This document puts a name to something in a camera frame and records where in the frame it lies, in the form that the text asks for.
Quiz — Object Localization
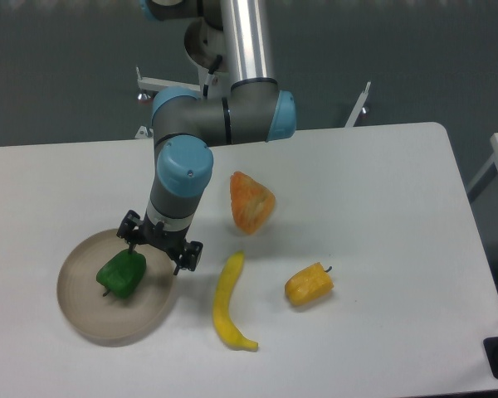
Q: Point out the green toy bell pepper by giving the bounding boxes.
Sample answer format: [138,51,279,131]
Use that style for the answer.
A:
[95,250,146,299]

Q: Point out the yellow toy bell pepper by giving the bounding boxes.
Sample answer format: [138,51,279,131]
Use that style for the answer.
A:
[285,263,334,307]

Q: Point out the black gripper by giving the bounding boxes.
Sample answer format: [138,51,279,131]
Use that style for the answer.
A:
[116,210,203,275]

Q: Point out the yellow toy banana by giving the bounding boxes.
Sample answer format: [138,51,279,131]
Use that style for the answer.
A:
[212,251,259,352]

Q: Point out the beige round plate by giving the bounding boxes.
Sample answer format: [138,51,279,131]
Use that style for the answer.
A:
[56,229,174,347]

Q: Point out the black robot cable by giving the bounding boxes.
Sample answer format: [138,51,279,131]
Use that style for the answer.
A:
[202,54,223,100]

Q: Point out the orange toy fruit segment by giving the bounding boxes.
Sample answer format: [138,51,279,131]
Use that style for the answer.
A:
[230,171,276,235]

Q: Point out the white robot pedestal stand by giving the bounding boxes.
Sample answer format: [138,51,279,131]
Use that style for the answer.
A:
[133,18,373,140]

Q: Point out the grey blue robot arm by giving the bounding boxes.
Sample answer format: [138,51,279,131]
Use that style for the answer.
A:
[117,1,296,271]

